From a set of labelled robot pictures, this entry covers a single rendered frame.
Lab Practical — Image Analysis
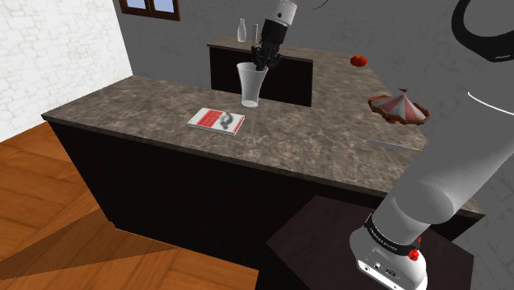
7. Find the red white striped umbrella dish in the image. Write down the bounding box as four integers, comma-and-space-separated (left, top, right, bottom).
367, 87, 431, 126

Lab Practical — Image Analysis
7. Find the dark kitchen counter cabinet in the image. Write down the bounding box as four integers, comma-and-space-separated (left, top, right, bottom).
40, 36, 486, 271

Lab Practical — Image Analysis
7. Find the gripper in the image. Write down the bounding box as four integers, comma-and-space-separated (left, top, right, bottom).
250, 18, 290, 72

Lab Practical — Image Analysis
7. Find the white flared vase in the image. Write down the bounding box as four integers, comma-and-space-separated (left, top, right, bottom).
236, 61, 269, 109

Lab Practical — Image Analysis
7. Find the silver knife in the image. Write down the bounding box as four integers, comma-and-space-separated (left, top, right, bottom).
366, 138, 422, 152

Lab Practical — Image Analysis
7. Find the brown framed window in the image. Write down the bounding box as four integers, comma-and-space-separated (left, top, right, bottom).
119, 0, 181, 22

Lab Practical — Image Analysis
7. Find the clear glass bottle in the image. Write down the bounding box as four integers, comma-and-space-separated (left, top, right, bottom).
236, 17, 248, 44

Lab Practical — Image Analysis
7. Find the red and white book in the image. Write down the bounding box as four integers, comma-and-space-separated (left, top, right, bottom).
186, 106, 246, 137

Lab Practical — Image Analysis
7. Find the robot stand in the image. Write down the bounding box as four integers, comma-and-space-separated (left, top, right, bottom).
265, 194, 475, 290

